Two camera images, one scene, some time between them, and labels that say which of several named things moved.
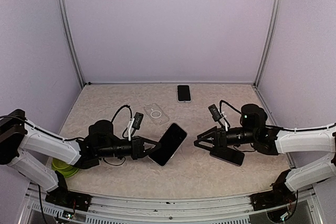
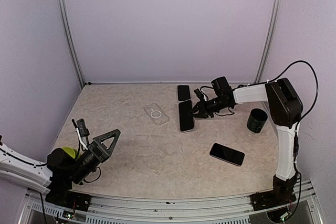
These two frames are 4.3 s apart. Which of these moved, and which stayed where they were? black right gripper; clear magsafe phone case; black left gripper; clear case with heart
Moved: clear magsafe phone case; black right gripper; black left gripper
Stayed: clear case with heart
